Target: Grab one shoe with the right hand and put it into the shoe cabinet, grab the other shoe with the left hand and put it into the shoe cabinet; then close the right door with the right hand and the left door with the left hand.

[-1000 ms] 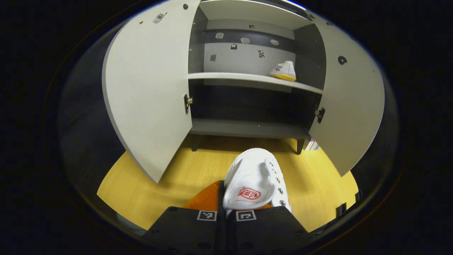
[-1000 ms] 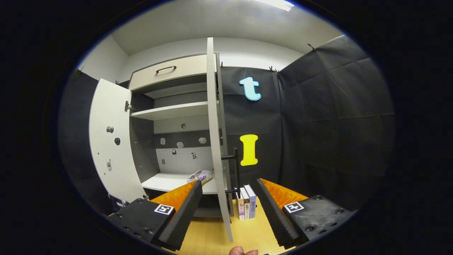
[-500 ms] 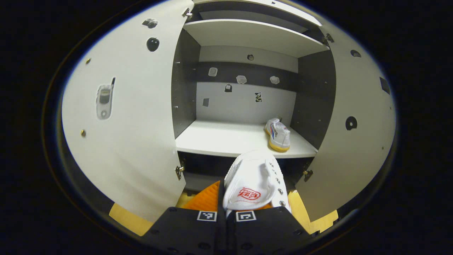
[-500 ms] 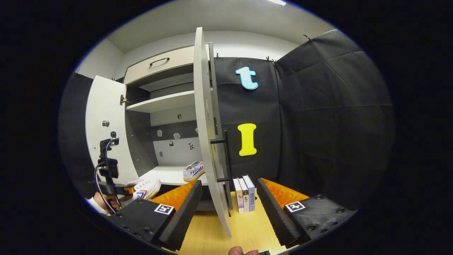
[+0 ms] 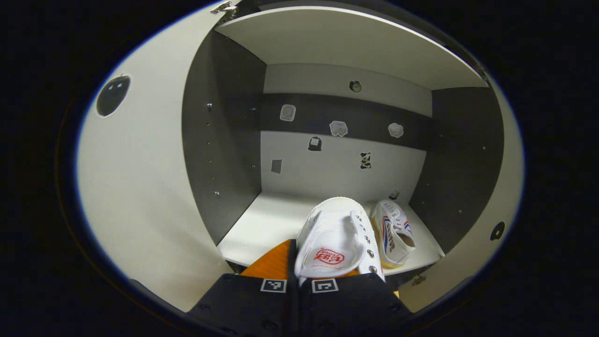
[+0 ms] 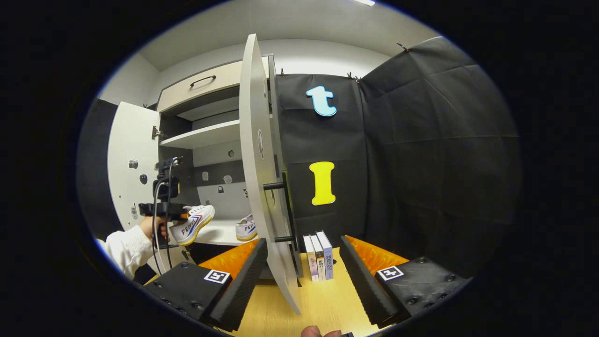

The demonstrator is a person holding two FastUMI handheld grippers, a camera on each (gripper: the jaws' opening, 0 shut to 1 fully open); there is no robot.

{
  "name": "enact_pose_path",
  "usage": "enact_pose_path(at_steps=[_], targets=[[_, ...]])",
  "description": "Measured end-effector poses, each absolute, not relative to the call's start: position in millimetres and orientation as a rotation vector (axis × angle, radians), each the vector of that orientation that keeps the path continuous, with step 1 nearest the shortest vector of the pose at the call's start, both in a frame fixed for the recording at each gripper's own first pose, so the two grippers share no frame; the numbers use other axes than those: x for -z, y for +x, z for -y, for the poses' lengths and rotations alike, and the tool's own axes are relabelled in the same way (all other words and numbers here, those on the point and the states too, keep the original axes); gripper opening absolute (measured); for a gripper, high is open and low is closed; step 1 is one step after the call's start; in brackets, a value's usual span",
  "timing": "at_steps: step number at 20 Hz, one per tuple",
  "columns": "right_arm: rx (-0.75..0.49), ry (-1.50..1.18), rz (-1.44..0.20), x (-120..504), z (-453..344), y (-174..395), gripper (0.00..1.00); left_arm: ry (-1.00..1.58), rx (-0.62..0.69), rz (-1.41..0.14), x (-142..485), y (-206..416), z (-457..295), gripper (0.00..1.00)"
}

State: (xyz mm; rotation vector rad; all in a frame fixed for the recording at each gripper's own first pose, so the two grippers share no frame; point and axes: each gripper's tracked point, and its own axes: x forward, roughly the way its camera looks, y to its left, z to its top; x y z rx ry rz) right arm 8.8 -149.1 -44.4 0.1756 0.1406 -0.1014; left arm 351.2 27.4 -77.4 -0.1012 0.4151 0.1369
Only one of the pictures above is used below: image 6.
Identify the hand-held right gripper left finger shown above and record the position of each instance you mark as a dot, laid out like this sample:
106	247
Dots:
248	281

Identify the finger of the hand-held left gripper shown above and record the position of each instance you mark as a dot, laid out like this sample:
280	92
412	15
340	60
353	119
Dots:
185	216

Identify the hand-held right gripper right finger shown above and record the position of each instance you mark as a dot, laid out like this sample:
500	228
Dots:
362	285

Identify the white canvas shoe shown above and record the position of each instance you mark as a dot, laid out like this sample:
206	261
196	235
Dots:
196	222
245	229

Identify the grey and white shoe cabinet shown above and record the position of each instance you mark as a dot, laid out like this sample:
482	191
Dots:
206	135

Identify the white cabinet door with camera sticker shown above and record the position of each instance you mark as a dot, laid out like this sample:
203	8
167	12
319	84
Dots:
131	131

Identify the white cabinet door with headphone sticker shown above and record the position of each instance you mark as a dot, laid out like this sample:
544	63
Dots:
252	117

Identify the blue grey book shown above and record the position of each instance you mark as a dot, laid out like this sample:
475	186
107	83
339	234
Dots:
328	257

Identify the white book with orange band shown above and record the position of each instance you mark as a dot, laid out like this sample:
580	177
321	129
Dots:
319	262

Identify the white and purple book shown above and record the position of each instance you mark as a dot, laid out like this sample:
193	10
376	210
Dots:
310	262

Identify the black backdrop cloth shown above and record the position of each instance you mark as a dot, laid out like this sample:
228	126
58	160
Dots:
421	164
93	178

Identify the ceiling light panel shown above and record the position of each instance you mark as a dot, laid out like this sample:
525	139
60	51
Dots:
365	2

